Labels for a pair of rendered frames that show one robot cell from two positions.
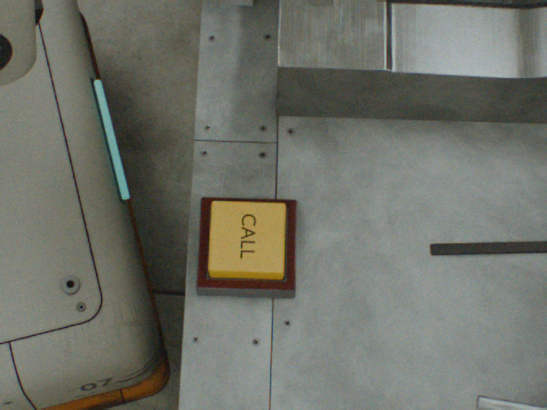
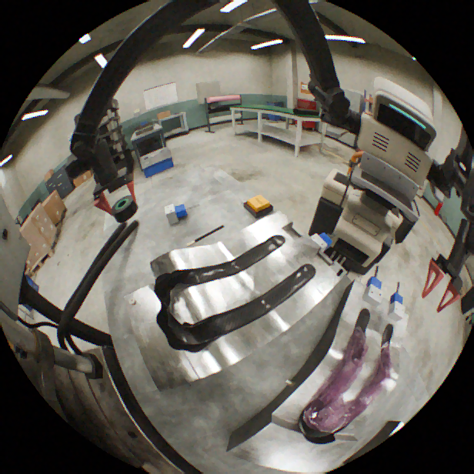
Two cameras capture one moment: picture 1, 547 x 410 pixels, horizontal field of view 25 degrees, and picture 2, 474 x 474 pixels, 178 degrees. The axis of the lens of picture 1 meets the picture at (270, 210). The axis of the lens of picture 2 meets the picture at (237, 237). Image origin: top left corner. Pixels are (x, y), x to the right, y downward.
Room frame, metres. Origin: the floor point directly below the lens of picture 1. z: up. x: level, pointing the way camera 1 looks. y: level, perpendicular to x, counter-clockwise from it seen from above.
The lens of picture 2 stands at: (0.73, -0.29, 1.21)
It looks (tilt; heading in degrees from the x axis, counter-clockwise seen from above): 49 degrees down; 152
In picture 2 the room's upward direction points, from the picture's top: 5 degrees counter-clockwise
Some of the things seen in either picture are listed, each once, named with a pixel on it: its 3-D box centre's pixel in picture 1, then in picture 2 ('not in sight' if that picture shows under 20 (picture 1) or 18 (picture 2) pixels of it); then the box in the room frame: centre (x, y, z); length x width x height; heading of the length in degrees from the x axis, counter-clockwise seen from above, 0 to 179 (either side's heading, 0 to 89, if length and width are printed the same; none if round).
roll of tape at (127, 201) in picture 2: not in sight; (124, 208); (0.30, -0.40, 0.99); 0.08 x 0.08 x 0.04
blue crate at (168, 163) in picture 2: not in sight; (157, 165); (-2.61, -0.13, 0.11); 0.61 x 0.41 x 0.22; 88
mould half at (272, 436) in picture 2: not in sight; (350, 385); (0.96, -0.17, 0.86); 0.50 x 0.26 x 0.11; 107
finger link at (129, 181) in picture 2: not in sight; (125, 190); (0.30, -0.37, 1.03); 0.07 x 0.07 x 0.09; 0
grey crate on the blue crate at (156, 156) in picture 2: not in sight; (155, 157); (-2.60, -0.13, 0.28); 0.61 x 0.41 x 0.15; 88
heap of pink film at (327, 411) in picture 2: not in sight; (360, 384); (0.95, -0.16, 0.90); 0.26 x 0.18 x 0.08; 107
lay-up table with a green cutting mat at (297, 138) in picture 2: not in sight; (274, 121); (-2.43, 2.71, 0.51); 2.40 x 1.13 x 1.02; 2
